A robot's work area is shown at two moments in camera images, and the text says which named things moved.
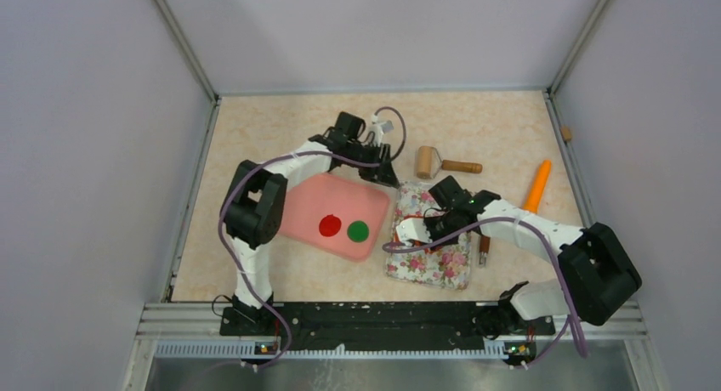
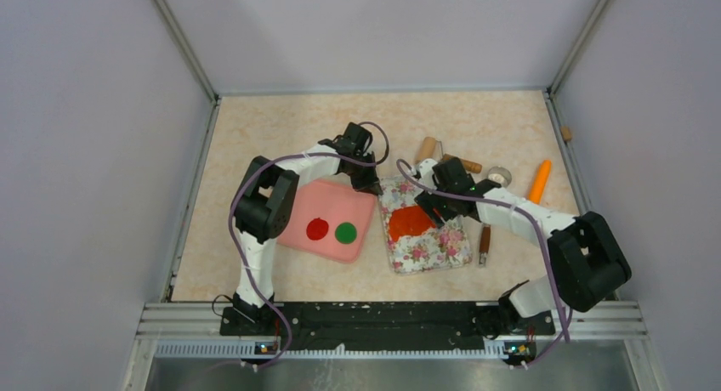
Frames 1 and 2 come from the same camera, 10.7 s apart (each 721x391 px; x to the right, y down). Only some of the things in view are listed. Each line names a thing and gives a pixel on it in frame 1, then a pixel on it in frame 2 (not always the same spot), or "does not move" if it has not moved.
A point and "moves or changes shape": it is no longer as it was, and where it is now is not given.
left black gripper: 383,174 -> 369,183
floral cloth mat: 448,269 moves or changes shape
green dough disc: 358,231 -> 345,233
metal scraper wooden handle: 485,242 does not move
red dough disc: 330,225 -> 317,229
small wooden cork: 566,133 does not move
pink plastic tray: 310,197 moves or changes shape
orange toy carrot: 533,199 does not move
